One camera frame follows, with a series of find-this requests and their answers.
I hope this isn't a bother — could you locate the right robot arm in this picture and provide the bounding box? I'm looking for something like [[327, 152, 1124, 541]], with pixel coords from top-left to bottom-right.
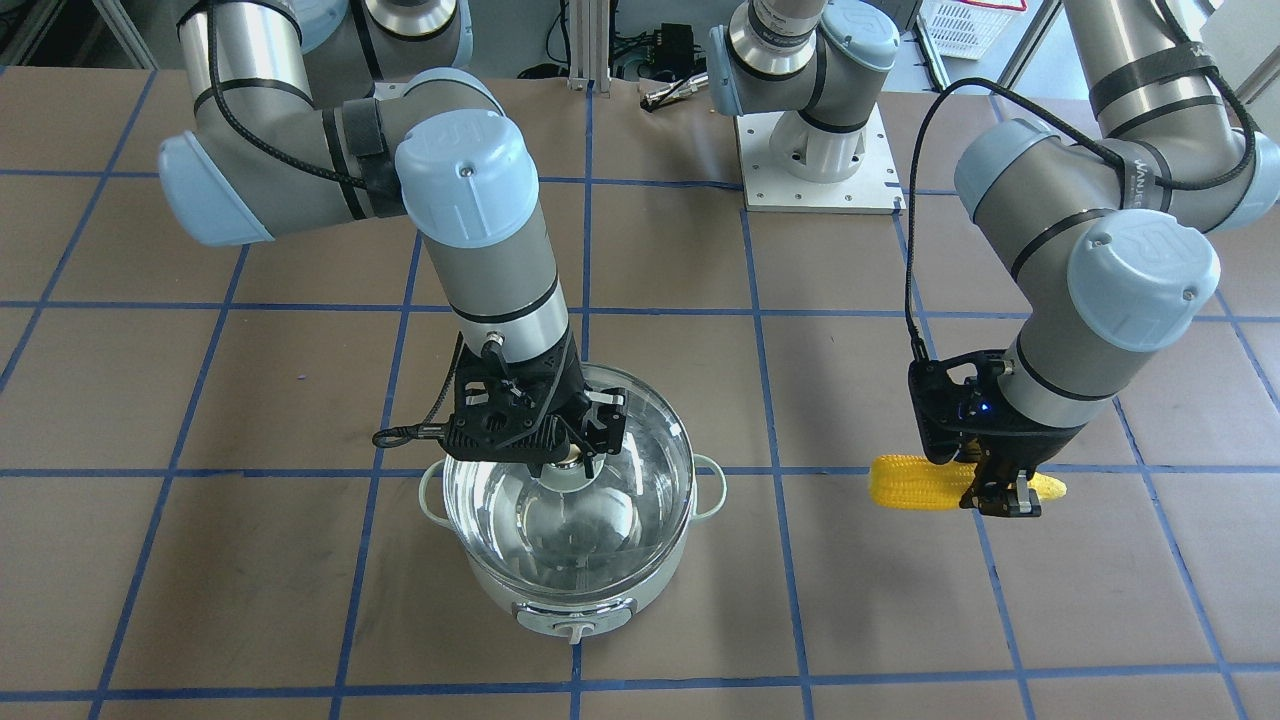
[[157, 1, 627, 491]]

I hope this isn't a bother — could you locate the glass pot lid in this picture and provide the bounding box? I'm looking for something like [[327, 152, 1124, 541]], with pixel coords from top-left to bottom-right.
[[442, 363, 698, 591]]

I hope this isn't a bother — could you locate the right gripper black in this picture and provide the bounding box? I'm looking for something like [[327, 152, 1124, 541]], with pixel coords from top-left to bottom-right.
[[443, 329, 628, 479]]

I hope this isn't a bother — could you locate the brown grid table mat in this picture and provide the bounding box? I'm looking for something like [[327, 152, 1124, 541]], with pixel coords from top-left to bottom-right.
[[3, 67, 1277, 719]]

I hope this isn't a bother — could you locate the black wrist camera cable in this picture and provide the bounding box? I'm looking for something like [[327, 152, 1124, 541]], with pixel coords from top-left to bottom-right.
[[902, 0, 1257, 363]]

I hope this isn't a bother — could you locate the white plastic basket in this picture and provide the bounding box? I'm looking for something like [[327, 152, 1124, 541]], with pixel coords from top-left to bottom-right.
[[919, 1, 1027, 60]]

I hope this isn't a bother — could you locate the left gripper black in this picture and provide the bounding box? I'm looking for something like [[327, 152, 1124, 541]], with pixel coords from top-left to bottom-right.
[[908, 350, 1083, 518]]

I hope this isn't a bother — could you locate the white electric pot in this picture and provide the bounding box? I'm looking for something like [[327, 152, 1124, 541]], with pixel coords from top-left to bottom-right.
[[419, 363, 730, 646]]

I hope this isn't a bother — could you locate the yellow corn cob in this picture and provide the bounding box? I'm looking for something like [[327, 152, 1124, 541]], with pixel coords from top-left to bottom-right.
[[869, 454, 1068, 511]]

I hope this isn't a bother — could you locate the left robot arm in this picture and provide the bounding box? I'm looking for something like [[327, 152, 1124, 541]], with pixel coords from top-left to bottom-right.
[[908, 1, 1277, 518]]

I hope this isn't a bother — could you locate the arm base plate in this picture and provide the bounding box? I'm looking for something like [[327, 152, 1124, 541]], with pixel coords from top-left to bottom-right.
[[735, 105, 905, 214]]

